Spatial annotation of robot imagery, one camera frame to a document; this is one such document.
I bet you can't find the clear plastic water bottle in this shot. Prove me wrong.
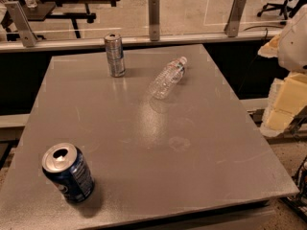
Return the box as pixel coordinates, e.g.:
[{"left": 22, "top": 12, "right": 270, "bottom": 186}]
[{"left": 149, "top": 57, "right": 187, "bottom": 100}]

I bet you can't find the middle metal bracket post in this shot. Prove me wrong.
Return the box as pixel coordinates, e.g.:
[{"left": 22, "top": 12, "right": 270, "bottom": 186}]
[{"left": 148, "top": 0, "right": 160, "bottom": 41}]

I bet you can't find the dark background table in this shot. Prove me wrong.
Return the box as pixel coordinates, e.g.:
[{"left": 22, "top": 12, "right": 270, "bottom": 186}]
[{"left": 21, "top": 0, "right": 120, "bottom": 38}]

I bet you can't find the right metal bracket post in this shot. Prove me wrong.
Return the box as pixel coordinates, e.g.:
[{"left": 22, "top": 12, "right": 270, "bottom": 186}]
[{"left": 224, "top": 0, "right": 247, "bottom": 37}]

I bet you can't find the metal bracket post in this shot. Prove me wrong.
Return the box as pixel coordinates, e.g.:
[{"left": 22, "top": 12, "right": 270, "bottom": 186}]
[
  {"left": 148, "top": 0, "right": 160, "bottom": 41},
  {"left": 224, "top": 0, "right": 247, "bottom": 37},
  {"left": 5, "top": 1, "right": 37, "bottom": 47}
]

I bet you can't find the silver redbull can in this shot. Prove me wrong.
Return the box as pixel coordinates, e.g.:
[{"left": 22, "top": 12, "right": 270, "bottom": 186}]
[{"left": 104, "top": 34, "right": 126, "bottom": 78}]

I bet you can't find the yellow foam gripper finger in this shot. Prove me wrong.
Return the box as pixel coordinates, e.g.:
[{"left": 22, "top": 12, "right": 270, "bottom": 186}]
[
  {"left": 260, "top": 72, "right": 307, "bottom": 137},
  {"left": 258, "top": 34, "right": 280, "bottom": 58}
]

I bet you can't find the blue pepsi can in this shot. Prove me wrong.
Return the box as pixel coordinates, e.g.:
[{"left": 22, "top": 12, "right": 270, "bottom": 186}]
[{"left": 41, "top": 143, "right": 94, "bottom": 203}]

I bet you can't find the left metal bracket post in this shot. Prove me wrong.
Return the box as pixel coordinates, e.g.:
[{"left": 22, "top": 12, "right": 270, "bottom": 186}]
[{"left": 5, "top": 1, "right": 37, "bottom": 47}]

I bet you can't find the metal rail barrier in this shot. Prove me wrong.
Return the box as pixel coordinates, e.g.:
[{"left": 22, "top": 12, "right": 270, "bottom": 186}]
[{"left": 0, "top": 28, "right": 282, "bottom": 53}]

